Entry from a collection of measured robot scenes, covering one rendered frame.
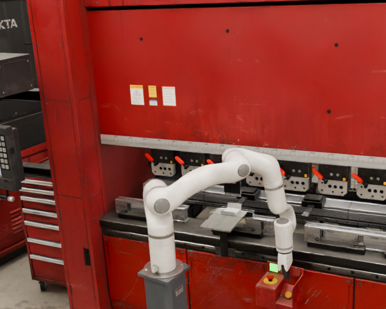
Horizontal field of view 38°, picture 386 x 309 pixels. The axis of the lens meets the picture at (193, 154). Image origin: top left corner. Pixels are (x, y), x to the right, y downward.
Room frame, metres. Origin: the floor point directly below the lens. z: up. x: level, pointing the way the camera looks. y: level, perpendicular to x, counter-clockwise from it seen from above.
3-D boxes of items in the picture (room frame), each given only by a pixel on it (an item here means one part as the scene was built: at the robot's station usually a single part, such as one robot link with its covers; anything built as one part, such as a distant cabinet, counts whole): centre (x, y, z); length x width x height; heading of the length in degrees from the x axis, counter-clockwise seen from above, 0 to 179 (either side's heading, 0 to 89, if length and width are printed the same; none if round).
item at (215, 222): (2.90, -0.15, 1.00); 0.26 x 0.18 x 0.01; 154
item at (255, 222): (3.01, -0.27, 0.92); 0.39 x 0.06 x 0.10; 64
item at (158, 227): (2.41, 0.17, 1.30); 0.19 x 0.12 x 0.24; 11
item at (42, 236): (4.01, 0.98, 0.50); 0.50 x 0.50 x 1.00; 64
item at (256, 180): (2.95, -0.37, 1.26); 0.15 x 0.09 x 0.17; 64
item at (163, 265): (2.38, 0.17, 1.09); 0.19 x 0.19 x 0.18
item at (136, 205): (3.28, 0.28, 0.92); 0.50 x 0.06 x 0.10; 64
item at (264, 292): (2.57, -0.41, 0.75); 0.20 x 0.16 x 0.18; 59
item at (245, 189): (3.17, -0.29, 1.01); 0.26 x 0.12 x 0.05; 154
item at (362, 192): (2.69, -0.91, 1.26); 0.15 x 0.09 x 0.17; 64
